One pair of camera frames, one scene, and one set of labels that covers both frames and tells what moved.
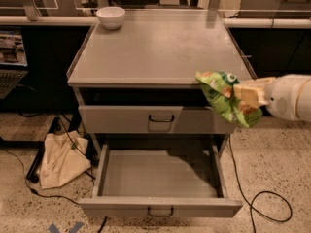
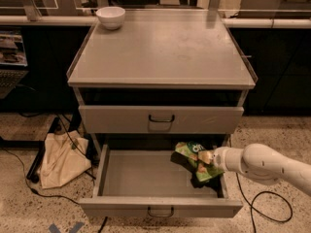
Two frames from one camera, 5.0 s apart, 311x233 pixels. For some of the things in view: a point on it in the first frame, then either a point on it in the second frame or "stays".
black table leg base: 27,144 stays
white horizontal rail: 228,22 stays
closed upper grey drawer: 151,119 stays
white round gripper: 282,97 → 219,159
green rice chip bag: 220,87 → 204,172
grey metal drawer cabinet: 136,84 stays
